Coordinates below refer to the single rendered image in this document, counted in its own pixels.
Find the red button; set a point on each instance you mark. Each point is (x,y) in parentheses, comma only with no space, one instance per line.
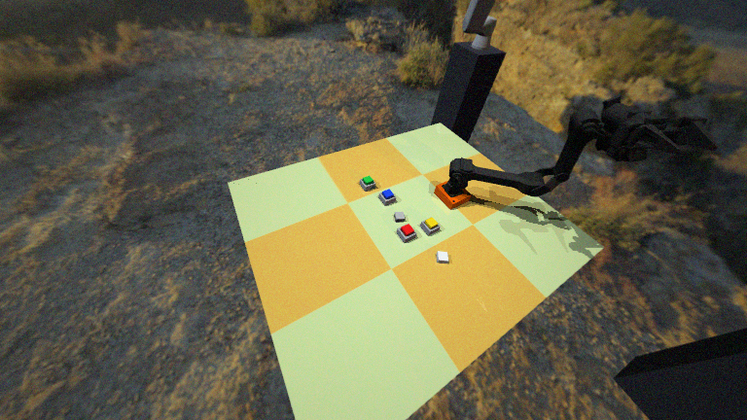
(406,233)

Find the yellow button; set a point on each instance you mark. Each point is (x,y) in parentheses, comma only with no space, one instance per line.
(430,226)

